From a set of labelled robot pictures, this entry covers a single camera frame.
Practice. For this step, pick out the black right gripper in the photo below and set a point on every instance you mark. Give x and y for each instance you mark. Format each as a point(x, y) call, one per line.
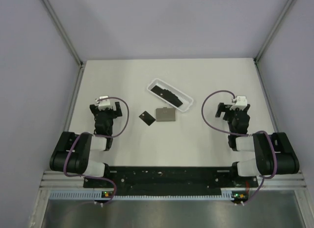
point(222, 107)

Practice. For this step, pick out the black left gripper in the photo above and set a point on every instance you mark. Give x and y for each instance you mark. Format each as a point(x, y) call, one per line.
point(116, 113)

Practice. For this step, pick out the black VIP credit card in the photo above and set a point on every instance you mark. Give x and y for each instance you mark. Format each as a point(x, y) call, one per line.
point(147, 118)

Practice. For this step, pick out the grey leather card holder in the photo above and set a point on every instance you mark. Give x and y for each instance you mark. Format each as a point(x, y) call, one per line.
point(165, 114)

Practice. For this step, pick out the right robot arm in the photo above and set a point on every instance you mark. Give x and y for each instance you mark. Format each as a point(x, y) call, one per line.
point(271, 152)

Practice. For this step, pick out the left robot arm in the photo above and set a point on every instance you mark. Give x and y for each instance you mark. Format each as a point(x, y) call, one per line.
point(72, 151)

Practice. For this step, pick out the black cards in tray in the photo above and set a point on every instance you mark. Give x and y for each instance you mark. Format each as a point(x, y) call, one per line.
point(167, 95)

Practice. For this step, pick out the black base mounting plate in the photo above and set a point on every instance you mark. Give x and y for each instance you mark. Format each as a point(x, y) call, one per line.
point(205, 180)

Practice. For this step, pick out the white plastic tray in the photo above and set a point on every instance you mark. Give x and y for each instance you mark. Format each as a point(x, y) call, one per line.
point(186, 99)

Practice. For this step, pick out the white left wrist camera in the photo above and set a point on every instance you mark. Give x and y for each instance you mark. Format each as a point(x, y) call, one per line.
point(102, 103)

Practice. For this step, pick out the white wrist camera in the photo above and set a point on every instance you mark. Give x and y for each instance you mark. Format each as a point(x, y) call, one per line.
point(240, 102)
point(102, 103)

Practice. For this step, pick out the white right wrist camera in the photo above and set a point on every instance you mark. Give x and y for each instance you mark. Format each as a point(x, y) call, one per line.
point(240, 102)

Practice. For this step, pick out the grey slotted cable duct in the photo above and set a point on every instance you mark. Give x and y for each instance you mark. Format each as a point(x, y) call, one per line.
point(100, 195)

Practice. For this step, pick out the aluminium frame rail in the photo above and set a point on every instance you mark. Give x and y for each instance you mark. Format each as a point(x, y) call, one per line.
point(58, 180)

